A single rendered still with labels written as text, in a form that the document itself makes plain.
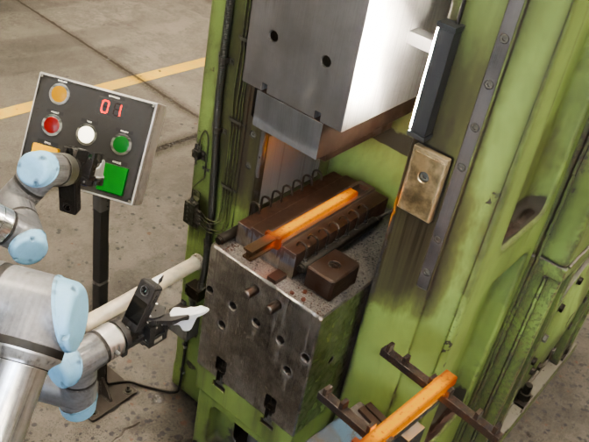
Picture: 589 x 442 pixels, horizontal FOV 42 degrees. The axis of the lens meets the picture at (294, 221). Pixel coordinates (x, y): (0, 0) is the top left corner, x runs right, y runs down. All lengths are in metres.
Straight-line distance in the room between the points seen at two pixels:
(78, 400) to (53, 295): 0.42
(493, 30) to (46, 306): 0.99
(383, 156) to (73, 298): 1.22
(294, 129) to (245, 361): 0.71
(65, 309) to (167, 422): 1.55
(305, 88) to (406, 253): 0.48
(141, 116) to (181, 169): 1.99
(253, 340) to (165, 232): 1.58
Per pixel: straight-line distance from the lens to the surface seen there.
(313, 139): 1.74
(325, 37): 1.65
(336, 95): 1.67
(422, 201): 1.78
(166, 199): 3.80
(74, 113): 2.14
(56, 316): 1.27
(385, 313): 2.01
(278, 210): 2.08
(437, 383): 1.69
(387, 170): 2.26
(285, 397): 2.11
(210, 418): 2.46
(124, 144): 2.07
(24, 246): 1.59
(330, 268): 1.91
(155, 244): 3.51
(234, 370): 2.21
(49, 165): 1.66
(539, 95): 1.60
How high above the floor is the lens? 2.15
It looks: 35 degrees down
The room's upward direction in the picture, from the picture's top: 11 degrees clockwise
